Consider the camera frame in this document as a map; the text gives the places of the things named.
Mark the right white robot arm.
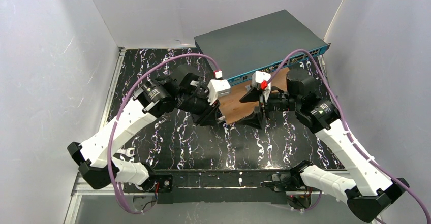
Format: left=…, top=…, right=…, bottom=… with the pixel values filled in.
left=240, top=69, right=408, bottom=223

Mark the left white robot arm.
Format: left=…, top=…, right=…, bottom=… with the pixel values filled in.
left=67, top=65, right=231, bottom=190

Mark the wooden base board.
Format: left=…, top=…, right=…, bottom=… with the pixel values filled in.
left=219, top=67, right=289, bottom=124

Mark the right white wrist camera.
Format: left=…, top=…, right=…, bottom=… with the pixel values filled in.
left=252, top=71, right=271, bottom=102

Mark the grey teal network switch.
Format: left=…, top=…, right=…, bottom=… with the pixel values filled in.
left=194, top=10, right=330, bottom=85

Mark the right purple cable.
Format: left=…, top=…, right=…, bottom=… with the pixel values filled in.
left=267, top=49, right=431, bottom=224

